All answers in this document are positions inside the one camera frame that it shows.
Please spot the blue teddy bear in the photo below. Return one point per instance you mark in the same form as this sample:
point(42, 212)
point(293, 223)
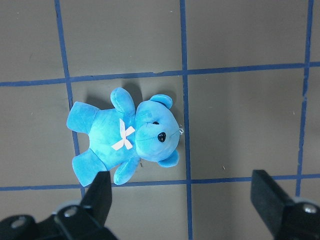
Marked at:
point(120, 137)

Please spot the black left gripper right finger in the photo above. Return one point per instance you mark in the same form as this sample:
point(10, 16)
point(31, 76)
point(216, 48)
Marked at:
point(286, 218)

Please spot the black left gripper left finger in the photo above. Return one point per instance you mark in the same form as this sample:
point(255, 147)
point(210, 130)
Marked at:
point(83, 221)

